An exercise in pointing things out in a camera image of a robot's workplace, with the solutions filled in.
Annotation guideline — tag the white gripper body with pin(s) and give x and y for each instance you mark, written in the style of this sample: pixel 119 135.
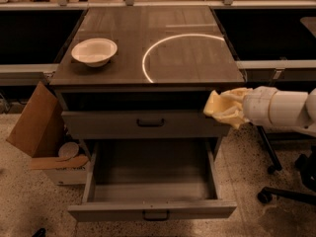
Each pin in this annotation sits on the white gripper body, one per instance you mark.
pixel 258 106

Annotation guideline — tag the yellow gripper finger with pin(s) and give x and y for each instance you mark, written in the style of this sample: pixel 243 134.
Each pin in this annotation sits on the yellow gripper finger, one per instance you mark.
pixel 233 117
pixel 237 94

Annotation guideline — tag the yellow sponge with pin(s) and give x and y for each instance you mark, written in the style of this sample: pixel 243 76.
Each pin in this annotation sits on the yellow sponge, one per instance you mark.
pixel 218 107

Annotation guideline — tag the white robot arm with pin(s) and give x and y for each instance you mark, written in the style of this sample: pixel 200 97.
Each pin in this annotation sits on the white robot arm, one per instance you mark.
pixel 295 110

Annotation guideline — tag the grey drawer cabinet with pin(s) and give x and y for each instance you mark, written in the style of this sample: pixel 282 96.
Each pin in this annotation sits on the grey drawer cabinet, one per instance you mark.
pixel 168 58

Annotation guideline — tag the open middle drawer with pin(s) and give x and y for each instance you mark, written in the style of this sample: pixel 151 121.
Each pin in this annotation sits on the open middle drawer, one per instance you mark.
pixel 152 180

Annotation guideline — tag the white bowl on counter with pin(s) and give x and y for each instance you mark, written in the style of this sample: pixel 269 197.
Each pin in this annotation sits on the white bowl on counter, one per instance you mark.
pixel 94 52

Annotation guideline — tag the grey top drawer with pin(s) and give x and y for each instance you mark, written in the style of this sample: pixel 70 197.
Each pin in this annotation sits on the grey top drawer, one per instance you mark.
pixel 142 124

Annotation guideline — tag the black cart leg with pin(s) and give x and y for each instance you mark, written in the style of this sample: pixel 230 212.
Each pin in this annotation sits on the black cart leg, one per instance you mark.
pixel 276 166

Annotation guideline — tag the cardboard box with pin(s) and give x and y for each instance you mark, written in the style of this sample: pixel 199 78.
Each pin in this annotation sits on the cardboard box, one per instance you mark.
pixel 40 132

